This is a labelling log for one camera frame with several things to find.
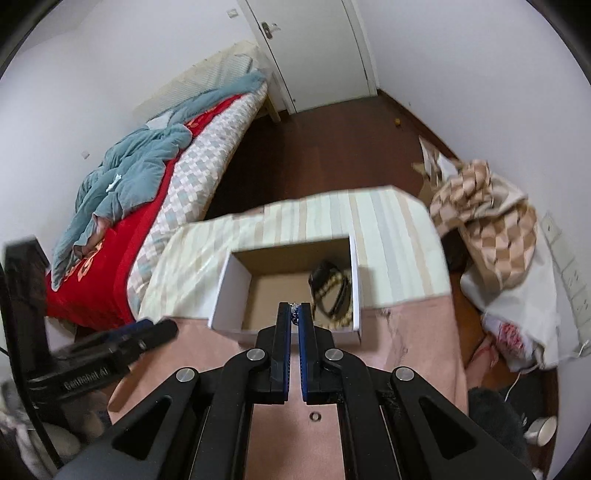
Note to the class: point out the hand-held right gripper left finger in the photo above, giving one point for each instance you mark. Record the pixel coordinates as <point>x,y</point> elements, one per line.
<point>286,344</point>

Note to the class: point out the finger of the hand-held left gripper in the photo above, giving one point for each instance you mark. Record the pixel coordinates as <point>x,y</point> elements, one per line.
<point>135,326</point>
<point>157,334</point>

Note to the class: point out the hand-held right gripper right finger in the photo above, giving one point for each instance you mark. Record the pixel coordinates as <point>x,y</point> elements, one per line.
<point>303,344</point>

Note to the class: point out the white cardboard box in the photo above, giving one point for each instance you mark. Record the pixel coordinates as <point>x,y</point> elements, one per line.
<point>281,277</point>

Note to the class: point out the bed with red blanket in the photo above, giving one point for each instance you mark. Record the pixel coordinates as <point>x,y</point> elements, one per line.
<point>101,277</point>

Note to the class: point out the white crumpled cloth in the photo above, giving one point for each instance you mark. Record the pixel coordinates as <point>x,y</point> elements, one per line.
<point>27,443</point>

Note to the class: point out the pink table cloth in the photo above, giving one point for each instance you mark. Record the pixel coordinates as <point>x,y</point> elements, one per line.
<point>415,350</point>

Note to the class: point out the striped cream cloth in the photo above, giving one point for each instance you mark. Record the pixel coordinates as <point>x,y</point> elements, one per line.
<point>397,240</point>

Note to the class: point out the grey-blue quilt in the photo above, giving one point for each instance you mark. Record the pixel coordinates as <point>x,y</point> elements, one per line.
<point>134,170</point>

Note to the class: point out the checked bed sheet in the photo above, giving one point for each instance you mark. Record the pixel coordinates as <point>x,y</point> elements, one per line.
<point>203,161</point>

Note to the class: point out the red printed plastic bag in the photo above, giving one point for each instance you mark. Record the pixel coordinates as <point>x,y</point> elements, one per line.
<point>508,336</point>

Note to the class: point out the dark fuzzy cushion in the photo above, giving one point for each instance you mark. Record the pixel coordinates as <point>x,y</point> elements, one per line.
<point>496,424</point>

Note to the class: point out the beige checked cloth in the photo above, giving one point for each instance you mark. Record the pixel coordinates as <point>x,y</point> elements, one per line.
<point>489,217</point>

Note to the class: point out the white plastic bag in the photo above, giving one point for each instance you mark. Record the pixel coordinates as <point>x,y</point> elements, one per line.
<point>521,286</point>

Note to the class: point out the white cup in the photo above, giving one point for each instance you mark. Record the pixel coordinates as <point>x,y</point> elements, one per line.
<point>544,430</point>

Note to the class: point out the white door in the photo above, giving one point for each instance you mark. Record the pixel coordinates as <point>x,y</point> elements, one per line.
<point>318,50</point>

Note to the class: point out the white wall socket strip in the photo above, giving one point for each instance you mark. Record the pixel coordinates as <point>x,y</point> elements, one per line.
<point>570,272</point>

